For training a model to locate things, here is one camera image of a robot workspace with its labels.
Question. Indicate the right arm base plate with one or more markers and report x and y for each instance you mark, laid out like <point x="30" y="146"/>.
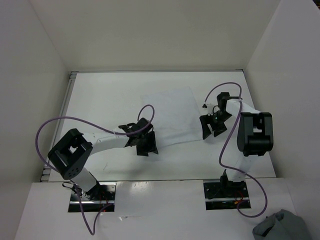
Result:
<point x="219" y="197"/>

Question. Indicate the grey cloth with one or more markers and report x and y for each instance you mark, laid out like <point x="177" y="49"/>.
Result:
<point x="282" y="225"/>

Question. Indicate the white skirt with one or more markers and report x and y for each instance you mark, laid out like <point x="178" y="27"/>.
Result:
<point x="177" y="116"/>

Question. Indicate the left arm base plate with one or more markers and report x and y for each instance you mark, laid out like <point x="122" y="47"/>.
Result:
<point x="101" y="197"/>

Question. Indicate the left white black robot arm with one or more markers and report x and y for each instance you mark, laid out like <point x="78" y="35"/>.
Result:
<point x="72" y="151"/>

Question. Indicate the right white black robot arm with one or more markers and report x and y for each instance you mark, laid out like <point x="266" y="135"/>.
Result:
<point x="254" y="136"/>

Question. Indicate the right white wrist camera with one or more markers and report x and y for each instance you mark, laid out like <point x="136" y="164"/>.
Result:
<point x="210" y="108"/>

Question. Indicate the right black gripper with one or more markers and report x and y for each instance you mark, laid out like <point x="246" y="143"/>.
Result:
<point x="206" y="119"/>

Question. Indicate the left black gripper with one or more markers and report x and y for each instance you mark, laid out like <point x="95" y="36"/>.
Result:
<point x="151" y="146"/>

